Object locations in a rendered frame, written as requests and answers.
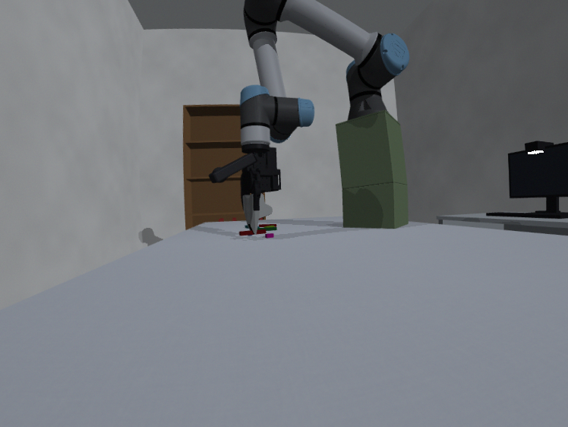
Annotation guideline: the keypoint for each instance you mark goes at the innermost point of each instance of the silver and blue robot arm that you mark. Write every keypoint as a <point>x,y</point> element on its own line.
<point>272,115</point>

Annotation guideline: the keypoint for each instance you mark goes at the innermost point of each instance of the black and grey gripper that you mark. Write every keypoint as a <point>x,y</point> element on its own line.
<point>256,181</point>

